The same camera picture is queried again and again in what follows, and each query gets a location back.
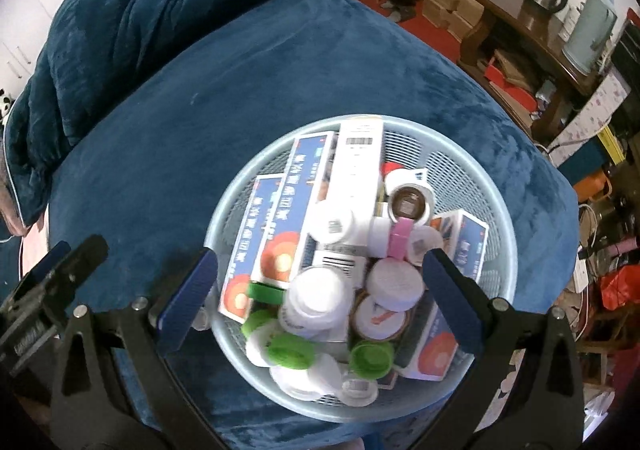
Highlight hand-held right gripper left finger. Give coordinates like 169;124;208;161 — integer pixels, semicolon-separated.
50;247;223;450

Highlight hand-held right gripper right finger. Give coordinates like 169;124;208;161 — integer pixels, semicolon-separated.
415;249;586;450

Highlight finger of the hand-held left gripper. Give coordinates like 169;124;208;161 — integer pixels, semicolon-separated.
25;235;110;315
2;241;72;305

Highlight white printed bottle cap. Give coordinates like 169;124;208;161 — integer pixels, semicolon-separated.
407;227;443;265

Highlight green bottle cap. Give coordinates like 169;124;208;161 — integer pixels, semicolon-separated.
348;340;396;378
267;334;317;370
247;282;286;305

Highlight pink bottle cap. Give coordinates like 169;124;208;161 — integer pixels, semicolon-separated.
390;219;413;258

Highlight brown jar white rim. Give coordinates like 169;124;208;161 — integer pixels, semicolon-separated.
387;182;435;225

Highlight light blue plastic basket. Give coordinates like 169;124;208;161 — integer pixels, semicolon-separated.
204;115;518;425

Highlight pink bed sheet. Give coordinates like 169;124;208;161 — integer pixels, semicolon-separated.
20;210;51;255

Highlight small blue orange medicine box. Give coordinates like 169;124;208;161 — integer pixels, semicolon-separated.
431;209;490;283
397;297;460;382

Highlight mauve cloth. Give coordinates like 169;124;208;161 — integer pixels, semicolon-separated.
0;175;26;237

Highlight brown jar orange white lid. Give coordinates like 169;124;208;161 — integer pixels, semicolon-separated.
352;295;411;343

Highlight white barcode cap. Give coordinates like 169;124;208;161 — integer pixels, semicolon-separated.
340;377;380;406

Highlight white and red bottle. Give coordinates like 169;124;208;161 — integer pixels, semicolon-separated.
382;162;428;191

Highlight white flip cap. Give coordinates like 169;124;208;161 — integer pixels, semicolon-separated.
270;355;341;401

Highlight white medicine box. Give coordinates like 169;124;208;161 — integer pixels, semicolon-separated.
305;116;386;281

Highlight red plastic bag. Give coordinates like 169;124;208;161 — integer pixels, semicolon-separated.
600;265;640;311

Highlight blue plush bed sheet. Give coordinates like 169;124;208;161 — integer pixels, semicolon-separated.
45;0;581;450

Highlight floral white board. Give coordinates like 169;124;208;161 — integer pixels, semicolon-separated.
547;70;632;165

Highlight wooden table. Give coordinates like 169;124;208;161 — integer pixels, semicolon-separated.
457;0;601;141

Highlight dark blue duvet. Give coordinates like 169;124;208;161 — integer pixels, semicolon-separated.
5;0;366;225

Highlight black cabinet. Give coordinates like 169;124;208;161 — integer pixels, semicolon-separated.
610;24;640;131

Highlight light blue thermos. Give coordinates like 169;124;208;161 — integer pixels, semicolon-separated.
562;0;618;76

